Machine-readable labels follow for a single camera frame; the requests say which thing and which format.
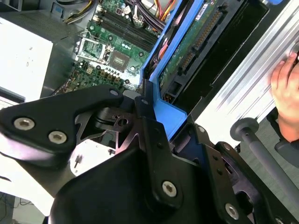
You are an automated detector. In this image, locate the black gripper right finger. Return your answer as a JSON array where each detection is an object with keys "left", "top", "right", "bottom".
[{"left": 186, "top": 115, "right": 299, "bottom": 224}]

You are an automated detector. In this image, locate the hard disk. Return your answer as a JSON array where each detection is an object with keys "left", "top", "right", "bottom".
[{"left": 139, "top": 0, "right": 226, "bottom": 142}]

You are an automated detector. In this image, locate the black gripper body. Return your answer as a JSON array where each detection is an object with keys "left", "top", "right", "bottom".
[{"left": 48, "top": 146, "right": 225, "bottom": 224}]

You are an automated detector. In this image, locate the person bare hand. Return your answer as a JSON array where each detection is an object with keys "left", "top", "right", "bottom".
[{"left": 270, "top": 51, "right": 299, "bottom": 143}]

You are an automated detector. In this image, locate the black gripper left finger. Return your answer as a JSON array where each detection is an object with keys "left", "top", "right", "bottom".
[{"left": 0, "top": 78, "right": 184, "bottom": 209}]

